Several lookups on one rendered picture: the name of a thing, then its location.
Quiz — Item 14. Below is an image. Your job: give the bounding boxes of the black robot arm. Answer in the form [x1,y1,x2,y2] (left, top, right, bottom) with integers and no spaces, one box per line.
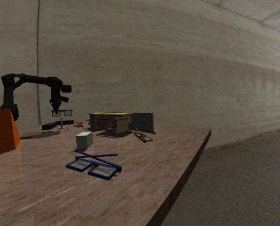
[0,73,72,121]

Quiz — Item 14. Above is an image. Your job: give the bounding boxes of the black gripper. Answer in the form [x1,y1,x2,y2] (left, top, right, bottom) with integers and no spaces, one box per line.
[50,91,62,114]

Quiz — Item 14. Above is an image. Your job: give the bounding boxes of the dark blue glasses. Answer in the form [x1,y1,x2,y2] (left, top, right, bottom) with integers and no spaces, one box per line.
[66,150,121,180]

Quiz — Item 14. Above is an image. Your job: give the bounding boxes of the long grey flat bar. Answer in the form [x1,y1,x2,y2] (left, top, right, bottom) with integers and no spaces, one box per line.
[128,113,154,131]

